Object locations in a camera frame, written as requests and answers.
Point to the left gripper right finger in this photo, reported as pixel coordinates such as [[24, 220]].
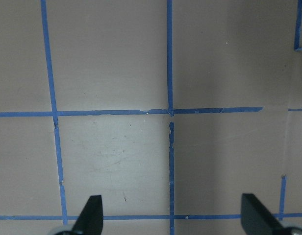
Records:
[[256, 218]]

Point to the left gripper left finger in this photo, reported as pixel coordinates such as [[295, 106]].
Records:
[[90, 220]]

